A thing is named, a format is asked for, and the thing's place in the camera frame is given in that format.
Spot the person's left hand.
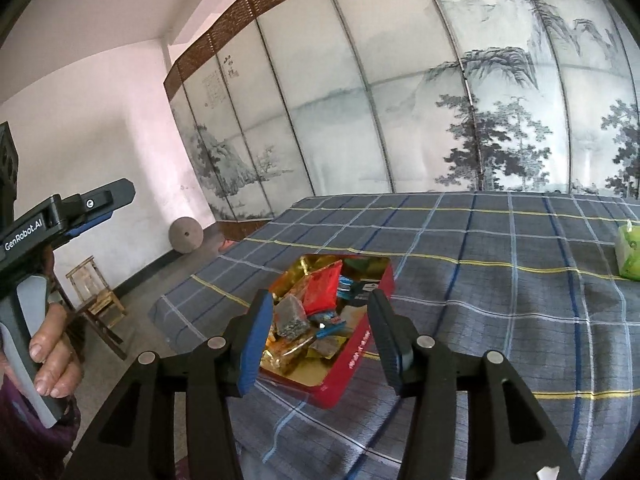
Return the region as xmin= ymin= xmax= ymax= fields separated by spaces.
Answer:
xmin=28 ymin=250 xmax=85 ymax=397

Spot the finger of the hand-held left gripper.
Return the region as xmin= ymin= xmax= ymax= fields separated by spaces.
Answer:
xmin=60 ymin=178 xmax=136 ymax=227
xmin=67 ymin=211 xmax=114 ymax=238

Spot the person's dark clothing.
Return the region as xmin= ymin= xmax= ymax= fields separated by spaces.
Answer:
xmin=0 ymin=347 xmax=82 ymax=480

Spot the painted landscape folding screen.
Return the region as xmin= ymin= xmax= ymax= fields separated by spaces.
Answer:
xmin=164 ymin=0 xmax=640 ymax=226

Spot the green tissue pack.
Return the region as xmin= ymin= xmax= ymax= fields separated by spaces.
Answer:
xmin=614 ymin=220 xmax=640 ymax=282

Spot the dark blue snack packet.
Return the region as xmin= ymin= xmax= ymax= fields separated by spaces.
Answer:
xmin=347 ymin=282 xmax=381 ymax=308

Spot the round stone disc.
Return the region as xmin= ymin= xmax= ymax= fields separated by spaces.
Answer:
xmin=168 ymin=217 xmax=203 ymax=255

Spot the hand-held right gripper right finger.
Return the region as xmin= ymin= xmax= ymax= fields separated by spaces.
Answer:
xmin=367 ymin=290 xmax=583 ymax=480

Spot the grey packet with red label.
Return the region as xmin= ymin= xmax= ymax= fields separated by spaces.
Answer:
xmin=272 ymin=295 xmax=313 ymax=338

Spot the red tin box gold interior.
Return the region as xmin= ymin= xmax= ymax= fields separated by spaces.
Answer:
xmin=257 ymin=255 xmax=396 ymax=410

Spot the small wooden stool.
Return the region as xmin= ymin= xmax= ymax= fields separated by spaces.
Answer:
xmin=66 ymin=255 xmax=128 ymax=361

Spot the orange yellow printed snack packet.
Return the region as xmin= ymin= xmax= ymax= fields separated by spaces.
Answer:
xmin=262 ymin=335 xmax=321 ymax=368

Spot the red snack packet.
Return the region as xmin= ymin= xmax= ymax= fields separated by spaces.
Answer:
xmin=302 ymin=260 xmax=345 ymax=317

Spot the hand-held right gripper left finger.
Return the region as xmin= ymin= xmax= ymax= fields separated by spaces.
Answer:
xmin=62 ymin=290 xmax=275 ymax=480

